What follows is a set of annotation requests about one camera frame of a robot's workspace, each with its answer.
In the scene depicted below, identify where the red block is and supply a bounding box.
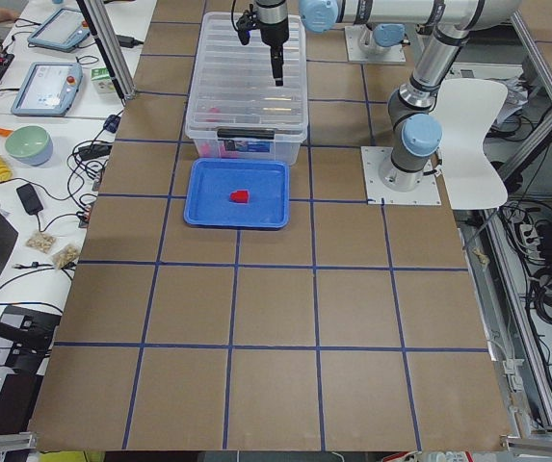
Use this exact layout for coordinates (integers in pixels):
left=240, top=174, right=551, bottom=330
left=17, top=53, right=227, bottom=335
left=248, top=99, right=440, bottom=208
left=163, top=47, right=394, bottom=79
left=229, top=190, right=250, bottom=204
left=205, top=107, right=222, bottom=123

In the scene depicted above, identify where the blue plastic tray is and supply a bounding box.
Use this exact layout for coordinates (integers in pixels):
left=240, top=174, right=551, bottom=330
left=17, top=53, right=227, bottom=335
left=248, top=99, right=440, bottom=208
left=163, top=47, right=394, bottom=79
left=184, top=158, right=290, bottom=230

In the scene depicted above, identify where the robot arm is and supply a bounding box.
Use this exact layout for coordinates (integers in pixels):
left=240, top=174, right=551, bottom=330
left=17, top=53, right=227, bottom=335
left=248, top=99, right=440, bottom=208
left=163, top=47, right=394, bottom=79
left=299, top=0, right=520, bottom=192

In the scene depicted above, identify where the green white carton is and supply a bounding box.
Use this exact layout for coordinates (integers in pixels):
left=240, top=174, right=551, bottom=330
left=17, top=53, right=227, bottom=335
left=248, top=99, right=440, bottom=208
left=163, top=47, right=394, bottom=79
left=90, top=67, right=117, bottom=94

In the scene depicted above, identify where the black box latch handle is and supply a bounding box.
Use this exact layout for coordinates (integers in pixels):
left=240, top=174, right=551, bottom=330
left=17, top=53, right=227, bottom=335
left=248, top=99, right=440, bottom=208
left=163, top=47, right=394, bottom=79
left=217, top=127, right=276, bottom=141

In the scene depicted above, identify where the green bowl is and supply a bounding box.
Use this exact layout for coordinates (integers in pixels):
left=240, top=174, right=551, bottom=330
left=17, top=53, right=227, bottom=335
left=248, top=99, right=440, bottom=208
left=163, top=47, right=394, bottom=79
left=5, top=125, right=53, bottom=167

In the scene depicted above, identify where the near teach pendant tablet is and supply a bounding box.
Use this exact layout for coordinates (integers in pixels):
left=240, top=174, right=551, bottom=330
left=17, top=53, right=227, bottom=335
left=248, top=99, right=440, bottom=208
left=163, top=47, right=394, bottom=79
left=11, top=62, right=83, bottom=117

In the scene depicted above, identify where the white chair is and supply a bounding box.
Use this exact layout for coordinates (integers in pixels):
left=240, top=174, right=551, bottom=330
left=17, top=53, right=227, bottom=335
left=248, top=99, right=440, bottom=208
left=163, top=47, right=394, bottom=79
left=432, top=78, right=508, bottom=210

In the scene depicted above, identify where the far teach pendant tablet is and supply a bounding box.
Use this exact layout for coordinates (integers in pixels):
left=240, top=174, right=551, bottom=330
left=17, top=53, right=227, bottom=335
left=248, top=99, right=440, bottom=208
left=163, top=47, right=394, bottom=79
left=27, top=8, right=90, bottom=52

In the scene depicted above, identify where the clear plastic box lid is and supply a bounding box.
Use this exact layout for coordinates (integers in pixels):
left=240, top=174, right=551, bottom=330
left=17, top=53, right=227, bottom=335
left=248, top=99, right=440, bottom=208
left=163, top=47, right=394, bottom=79
left=185, top=12, right=308, bottom=135

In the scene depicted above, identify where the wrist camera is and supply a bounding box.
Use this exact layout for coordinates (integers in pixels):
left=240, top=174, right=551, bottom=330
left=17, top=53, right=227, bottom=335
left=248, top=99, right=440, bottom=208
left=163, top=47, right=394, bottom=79
left=236, top=10, right=256, bottom=46

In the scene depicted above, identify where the red block in box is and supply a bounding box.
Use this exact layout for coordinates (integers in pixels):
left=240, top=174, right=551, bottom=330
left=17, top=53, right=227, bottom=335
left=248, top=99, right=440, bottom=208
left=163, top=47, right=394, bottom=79
left=205, top=107, right=222, bottom=123

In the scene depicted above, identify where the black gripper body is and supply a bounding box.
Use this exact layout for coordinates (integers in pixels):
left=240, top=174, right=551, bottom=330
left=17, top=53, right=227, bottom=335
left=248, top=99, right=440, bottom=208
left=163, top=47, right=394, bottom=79
left=254, top=0, right=289, bottom=47

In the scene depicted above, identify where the black power adapter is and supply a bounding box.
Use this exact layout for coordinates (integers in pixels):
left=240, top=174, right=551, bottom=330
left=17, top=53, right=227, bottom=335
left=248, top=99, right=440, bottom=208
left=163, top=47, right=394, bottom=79
left=16, top=184, right=43, bottom=216

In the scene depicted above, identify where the clear plastic storage box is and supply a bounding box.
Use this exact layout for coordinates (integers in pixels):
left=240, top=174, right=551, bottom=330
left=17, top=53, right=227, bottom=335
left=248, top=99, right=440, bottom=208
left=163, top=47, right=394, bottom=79
left=185, top=128, right=306, bottom=166

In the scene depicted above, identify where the orange toy carrot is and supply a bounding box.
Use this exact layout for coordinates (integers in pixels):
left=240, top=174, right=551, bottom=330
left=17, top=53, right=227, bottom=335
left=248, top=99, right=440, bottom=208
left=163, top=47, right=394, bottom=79
left=0, top=128, right=13, bottom=138

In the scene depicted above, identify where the aluminium frame post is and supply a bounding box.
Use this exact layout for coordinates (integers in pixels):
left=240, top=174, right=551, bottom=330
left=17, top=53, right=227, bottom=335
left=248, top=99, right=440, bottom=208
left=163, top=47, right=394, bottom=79
left=76, top=0, right=136, bottom=104

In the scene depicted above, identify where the teach pendant tablet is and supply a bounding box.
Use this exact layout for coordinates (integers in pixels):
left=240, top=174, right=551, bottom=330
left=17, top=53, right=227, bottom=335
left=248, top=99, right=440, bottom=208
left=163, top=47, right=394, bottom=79
left=11, top=62, right=83, bottom=117
left=27, top=8, right=90, bottom=52

